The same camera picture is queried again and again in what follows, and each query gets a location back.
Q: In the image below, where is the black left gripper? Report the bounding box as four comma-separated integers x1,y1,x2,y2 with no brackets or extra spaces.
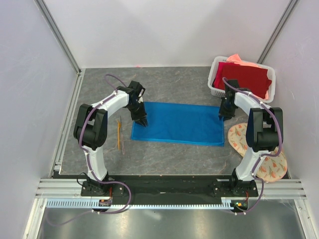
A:
126,102,148,127

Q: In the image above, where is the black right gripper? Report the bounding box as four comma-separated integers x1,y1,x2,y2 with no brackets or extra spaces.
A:
218,97,236,121

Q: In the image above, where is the blue cloth napkin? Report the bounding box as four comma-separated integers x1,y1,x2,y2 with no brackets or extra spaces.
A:
131,102,225,146

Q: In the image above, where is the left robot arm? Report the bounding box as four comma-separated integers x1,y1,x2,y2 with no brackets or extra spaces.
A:
73,81,148,196

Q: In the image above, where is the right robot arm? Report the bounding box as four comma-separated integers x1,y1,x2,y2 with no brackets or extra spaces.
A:
219,89,283,196

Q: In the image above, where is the white plastic basket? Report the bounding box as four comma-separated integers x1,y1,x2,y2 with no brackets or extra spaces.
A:
207,55,276,103

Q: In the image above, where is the orange plastic fork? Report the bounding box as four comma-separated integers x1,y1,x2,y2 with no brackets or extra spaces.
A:
117,119,122,150

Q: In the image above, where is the red cloth in basket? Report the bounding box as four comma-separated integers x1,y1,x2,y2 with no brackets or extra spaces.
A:
213,62,272,99

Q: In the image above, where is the salmon cloth in basket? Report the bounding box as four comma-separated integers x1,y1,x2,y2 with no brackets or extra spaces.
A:
226,54,259,67

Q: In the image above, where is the floral oval placemat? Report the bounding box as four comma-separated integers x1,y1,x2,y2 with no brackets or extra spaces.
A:
227,123,288,182

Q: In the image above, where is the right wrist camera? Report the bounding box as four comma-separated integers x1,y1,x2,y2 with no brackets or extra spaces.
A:
224,79,239,95

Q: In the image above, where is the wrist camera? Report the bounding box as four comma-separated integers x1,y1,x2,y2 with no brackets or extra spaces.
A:
129,81,145,98
224,79,239,95

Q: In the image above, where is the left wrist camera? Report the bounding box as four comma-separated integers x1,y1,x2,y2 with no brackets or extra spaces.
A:
129,81,145,98

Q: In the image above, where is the slotted cable duct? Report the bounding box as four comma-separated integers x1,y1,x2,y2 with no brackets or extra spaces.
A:
46,198,250,210

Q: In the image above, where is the right aluminium corner post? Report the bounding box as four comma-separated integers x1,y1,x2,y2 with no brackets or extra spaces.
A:
257,0,300,64

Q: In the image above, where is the aluminium corner post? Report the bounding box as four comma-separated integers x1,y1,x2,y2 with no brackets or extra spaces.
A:
34,0,82,75
257,0,300,64

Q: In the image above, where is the left aluminium corner post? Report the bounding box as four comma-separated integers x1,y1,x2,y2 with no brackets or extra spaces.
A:
34,0,82,75

